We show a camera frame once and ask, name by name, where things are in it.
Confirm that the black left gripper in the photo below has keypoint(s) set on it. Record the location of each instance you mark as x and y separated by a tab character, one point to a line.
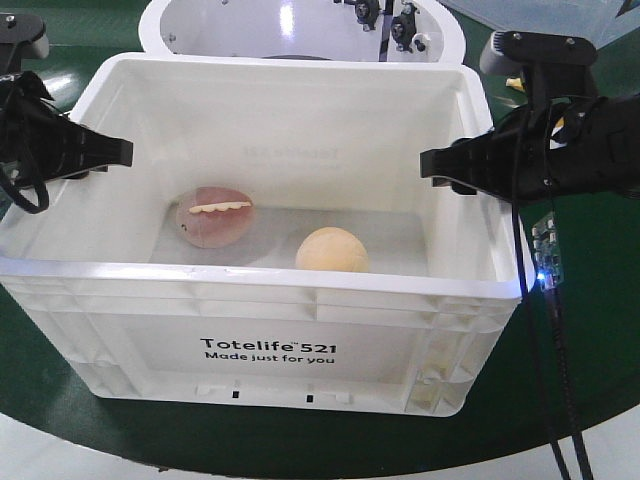
34	145

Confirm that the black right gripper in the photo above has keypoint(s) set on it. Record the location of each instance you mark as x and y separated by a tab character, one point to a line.
589	146

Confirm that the brown toy football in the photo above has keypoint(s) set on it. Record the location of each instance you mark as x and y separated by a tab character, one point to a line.
214	217

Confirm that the white plastic tote box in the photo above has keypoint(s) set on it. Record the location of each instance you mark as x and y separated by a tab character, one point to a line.
140	313

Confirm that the cream foam baseball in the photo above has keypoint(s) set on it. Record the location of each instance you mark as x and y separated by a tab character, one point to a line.
332	249

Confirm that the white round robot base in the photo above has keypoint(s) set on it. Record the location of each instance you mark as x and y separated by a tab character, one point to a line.
357	31

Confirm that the small yellow toy piece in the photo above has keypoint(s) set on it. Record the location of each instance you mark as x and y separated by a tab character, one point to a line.
515	83

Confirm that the green circuit board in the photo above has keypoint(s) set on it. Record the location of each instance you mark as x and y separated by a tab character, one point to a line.
547	252

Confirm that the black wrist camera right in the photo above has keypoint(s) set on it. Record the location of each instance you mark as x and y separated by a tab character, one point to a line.
550	66

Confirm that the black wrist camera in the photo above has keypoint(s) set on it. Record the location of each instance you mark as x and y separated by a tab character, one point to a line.
23	36
550	66

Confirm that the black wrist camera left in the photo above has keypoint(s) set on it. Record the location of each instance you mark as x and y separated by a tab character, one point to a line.
23	36

